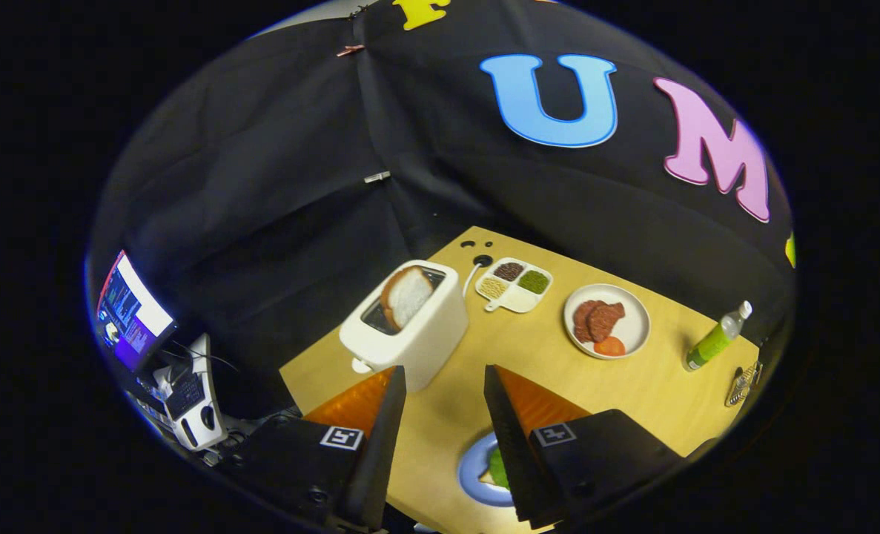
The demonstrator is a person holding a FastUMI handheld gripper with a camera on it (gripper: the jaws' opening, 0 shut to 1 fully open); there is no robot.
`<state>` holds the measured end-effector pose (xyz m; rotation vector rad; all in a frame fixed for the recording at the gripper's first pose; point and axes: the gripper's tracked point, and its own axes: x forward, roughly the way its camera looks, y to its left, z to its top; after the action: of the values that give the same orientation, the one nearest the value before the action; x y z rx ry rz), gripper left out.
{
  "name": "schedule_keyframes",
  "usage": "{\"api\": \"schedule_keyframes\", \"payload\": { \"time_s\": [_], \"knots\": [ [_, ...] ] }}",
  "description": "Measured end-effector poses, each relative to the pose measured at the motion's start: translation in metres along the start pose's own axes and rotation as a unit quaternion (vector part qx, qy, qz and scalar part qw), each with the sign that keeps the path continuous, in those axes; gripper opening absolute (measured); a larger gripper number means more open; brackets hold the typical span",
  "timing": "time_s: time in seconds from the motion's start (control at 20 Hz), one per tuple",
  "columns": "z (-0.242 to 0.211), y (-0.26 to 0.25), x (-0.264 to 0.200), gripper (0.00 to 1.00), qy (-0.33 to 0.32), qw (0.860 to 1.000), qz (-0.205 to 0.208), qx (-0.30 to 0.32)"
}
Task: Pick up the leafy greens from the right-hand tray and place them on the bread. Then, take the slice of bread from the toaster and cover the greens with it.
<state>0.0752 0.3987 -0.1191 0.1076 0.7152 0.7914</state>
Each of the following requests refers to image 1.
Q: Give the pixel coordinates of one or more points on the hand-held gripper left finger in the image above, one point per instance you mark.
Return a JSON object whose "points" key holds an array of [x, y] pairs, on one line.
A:
{"points": [[380, 460]]}

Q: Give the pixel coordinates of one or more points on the brown meat slice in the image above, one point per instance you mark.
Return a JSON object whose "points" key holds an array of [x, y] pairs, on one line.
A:
{"points": [[582, 322], [606, 319]]}

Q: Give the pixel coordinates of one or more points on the white and black device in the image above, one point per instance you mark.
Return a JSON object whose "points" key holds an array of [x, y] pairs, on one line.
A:
{"points": [[202, 386]]}

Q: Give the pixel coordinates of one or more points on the blue plate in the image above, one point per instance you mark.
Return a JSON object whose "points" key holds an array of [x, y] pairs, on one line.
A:
{"points": [[473, 467]]}

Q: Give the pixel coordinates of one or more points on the red tomato slice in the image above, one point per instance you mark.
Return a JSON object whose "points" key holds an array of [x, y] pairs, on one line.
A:
{"points": [[610, 346]]}

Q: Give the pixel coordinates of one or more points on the pink clip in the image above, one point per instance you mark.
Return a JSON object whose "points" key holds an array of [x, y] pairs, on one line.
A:
{"points": [[350, 50]]}

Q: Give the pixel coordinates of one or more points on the black backdrop cloth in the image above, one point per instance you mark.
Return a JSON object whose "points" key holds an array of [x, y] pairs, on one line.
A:
{"points": [[276, 148]]}

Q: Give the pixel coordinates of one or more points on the white clip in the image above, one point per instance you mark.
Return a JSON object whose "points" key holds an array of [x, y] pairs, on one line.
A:
{"points": [[376, 176]]}

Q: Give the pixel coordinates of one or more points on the laptop screen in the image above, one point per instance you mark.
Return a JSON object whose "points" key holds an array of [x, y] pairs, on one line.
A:
{"points": [[132, 311]]}

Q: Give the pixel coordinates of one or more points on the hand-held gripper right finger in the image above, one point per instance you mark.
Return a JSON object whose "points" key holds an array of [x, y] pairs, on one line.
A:
{"points": [[510, 460]]}

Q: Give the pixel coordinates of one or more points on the green lettuce leaf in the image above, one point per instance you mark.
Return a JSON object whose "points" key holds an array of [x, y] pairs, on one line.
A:
{"points": [[497, 469]]}

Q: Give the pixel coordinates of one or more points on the round white plate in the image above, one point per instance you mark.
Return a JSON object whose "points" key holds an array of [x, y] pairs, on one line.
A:
{"points": [[632, 319]]}

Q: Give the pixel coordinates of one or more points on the white divided condiment tray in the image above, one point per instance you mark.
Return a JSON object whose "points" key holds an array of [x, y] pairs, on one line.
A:
{"points": [[521, 299]]}

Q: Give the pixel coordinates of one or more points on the green drink bottle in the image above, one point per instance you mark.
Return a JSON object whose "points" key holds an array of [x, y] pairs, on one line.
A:
{"points": [[714, 343]]}

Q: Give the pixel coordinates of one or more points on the white toaster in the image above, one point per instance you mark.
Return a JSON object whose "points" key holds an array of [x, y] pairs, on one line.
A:
{"points": [[425, 341]]}

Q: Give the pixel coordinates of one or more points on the bread slice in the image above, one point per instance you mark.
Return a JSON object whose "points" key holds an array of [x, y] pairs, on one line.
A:
{"points": [[408, 297]]}

